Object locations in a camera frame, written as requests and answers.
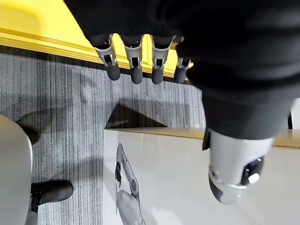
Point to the silver robot leg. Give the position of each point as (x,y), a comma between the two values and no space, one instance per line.
(11,168)

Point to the white box with robot print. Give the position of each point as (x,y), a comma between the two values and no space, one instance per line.
(178,173)

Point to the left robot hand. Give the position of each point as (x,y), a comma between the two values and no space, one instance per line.
(234,58)

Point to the dark robot foot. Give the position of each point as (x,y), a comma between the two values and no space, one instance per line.
(52,192)
(29,133)

